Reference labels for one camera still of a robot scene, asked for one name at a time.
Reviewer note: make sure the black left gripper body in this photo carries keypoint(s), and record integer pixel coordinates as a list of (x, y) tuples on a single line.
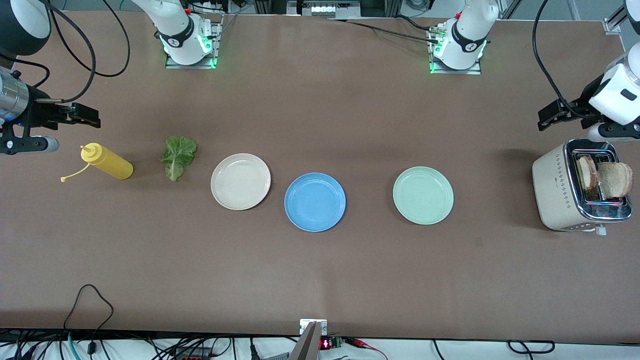
[(580, 105)]

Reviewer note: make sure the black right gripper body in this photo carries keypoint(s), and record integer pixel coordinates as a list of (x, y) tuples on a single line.
[(39, 111)]

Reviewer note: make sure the yellow squeeze bottle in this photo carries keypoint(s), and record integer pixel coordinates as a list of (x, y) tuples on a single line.
[(112, 164)]

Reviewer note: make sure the dark-crust bread slice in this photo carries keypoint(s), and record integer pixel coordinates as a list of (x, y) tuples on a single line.
[(586, 172)]

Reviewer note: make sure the light bread slice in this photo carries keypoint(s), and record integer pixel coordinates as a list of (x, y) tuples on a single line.
[(616, 180)]

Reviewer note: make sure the green lettuce leaf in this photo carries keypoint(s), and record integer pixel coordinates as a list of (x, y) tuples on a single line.
[(177, 152)]

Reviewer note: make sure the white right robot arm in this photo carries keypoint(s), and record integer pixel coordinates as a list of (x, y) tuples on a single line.
[(175, 25)]

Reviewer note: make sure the pale green plate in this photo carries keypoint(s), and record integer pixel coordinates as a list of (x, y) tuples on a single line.
[(423, 195)]

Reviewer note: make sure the cream plate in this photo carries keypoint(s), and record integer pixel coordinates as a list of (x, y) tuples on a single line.
[(240, 181)]

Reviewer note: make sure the blue plate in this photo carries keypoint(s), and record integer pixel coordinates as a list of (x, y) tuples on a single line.
[(315, 202)]

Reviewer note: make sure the beige chrome toaster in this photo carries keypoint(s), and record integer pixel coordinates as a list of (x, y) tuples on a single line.
[(552, 190)]

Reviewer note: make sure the white device with vents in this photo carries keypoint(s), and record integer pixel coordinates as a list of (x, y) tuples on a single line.
[(330, 9)]

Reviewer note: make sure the black box with red plugs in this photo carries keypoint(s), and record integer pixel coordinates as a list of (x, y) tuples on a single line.
[(192, 356)]

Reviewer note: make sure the red clip leads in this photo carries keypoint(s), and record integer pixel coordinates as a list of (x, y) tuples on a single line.
[(360, 342)]

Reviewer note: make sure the red LED display module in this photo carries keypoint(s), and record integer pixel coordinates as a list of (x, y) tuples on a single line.
[(326, 343)]

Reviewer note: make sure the aluminium frame post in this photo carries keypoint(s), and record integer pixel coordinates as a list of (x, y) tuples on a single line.
[(611, 25)]

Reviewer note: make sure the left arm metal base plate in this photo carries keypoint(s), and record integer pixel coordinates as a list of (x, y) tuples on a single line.
[(455, 71)]

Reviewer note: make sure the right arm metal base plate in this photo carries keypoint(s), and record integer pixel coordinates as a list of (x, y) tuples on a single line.
[(190, 66)]

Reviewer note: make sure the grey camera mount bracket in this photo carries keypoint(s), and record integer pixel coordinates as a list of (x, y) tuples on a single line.
[(310, 345)]

